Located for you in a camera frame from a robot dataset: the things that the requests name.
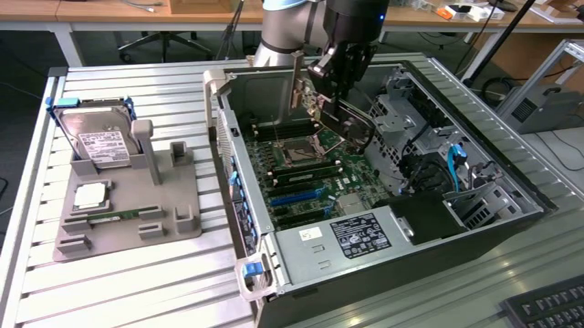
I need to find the graphics card with black shroud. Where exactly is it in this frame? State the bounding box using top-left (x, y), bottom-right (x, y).
top-left (289, 50), bottom-right (378, 155)

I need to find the black office chair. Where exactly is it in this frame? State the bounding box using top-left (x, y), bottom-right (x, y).
top-left (116, 30), bottom-right (214, 63)

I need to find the gray power supply unit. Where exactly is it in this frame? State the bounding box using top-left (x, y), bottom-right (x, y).
top-left (271, 210), bottom-right (394, 287)

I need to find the grey box on right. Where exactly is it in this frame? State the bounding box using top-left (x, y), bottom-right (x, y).
top-left (515, 38), bottom-right (584, 117)

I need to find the black open PC case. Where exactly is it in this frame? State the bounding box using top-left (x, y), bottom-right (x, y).
top-left (203, 59), bottom-right (560, 328)

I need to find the silver CPU chip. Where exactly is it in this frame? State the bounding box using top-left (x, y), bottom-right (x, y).
top-left (72, 184), bottom-right (111, 210)

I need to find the gray metal control box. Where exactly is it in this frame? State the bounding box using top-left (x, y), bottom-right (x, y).
top-left (496, 85), bottom-right (584, 135)

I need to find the hard disk in blue carrier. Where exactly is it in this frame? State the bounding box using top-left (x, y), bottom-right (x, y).
top-left (44, 97), bottom-right (142, 171)

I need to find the metal socket cover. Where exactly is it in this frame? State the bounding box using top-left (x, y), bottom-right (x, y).
top-left (309, 124), bottom-right (344, 155)

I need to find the white paper stack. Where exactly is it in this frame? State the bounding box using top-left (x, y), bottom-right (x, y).
top-left (528, 5), bottom-right (584, 24)

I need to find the coiled black floor cable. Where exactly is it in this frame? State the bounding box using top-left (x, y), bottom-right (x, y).
top-left (479, 77), bottom-right (520, 103)

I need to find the wooden desk with white frame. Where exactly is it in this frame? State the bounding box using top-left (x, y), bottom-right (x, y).
top-left (0, 0), bottom-right (86, 68)
top-left (55, 0), bottom-right (584, 81)

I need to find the white cardboard box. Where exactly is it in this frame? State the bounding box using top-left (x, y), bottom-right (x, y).
top-left (468, 6), bottom-right (507, 23)

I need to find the green Dell motherboard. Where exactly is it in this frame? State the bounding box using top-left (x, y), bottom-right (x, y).
top-left (243, 118), bottom-right (398, 233)

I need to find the wooden block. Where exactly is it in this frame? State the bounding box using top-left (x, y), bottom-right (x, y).
top-left (549, 0), bottom-right (584, 16)

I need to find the silver chipset heatsink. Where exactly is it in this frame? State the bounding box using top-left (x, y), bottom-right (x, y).
top-left (338, 199), bottom-right (372, 215)

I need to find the blue wire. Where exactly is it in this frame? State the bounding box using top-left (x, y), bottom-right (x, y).
top-left (448, 143), bottom-right (470, 194)

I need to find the slotted metal disk bay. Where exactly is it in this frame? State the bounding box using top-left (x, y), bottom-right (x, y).
top-left (442, 180), bottom-right (525, 230)

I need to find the CPU socket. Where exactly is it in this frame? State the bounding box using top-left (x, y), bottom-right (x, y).
top-left (275, 135), bottom-right (323, 168)

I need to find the gray plastic parts rack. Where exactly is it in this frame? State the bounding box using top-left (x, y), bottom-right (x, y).
top-left (52, 119), bottom-right (205, 264)

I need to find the black plastic shroud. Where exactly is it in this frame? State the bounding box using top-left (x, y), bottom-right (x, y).
top-left (386, 191), bottom-right (470, 246)

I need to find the green RAM stick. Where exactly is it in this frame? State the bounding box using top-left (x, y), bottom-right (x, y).
top-left (86, 210), bottom-right (146, 225)

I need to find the black tripod pole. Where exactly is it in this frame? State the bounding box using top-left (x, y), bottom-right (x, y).
top-left (458, 0), bottom-right (539, 85)

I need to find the black keyboard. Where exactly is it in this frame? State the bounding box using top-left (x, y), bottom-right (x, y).
top-left (499, 275), bottom-right (584, 328)

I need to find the white cable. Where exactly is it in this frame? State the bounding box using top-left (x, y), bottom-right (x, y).
top-left (122, 0), bottom-right (164, 14)

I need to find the black RAM slot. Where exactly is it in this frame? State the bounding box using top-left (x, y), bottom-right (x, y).
top-left (269, 165), bottom-right (341, 180)
top-left (267, 162), bottom-right (340, 176)
top-left (266, 159), bottom-right (338, 173)
top-left (253, 121), bottom-right (318, 133)
top-left (254, 124), bottom-right (319, 136)
top-left (255, 128), bottom-right (321, 139)
top-left (251, 118), bottom-right (315, 129)

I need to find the perforated metal disk bay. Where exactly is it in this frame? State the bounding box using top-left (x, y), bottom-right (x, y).
top-left (364, 94), bottom-right (460, 192)

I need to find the black cable bundle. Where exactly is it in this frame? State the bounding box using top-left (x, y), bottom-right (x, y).
top-left (401, 121), bottom-right (457, 195)

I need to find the wooden box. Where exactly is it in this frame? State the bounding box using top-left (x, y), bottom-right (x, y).
top-left (170, 0), bottom-right (231, 15)

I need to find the gray looped wire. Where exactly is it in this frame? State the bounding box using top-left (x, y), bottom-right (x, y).
top-left (465, 159), bottom-right (505, 187)

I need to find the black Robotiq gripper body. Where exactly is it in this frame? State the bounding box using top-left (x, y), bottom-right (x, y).
top-left (321, 0), bottom-right (390, 49)

